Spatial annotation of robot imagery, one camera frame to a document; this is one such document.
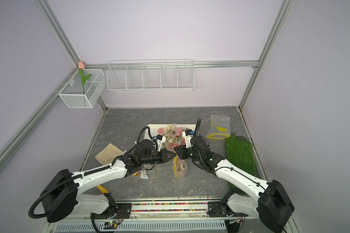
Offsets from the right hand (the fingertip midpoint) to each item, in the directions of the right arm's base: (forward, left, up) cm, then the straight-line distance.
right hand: (174, 147), depth 78 cm
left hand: (-5, -1, -1) cm, 5 cm away
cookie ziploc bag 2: (-13, +12, +1) cm, 18 cm away
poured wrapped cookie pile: (+16, +2, -13) cm, 21 cm away
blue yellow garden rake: (-18, +39, -13) cm, 45 cm away
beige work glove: (+4, +45, -17) cm, 49 cm away
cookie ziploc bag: (+23, -31, -13) cm, 41 cm away
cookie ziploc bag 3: (-8, -3, -7) cm, 11 cm away
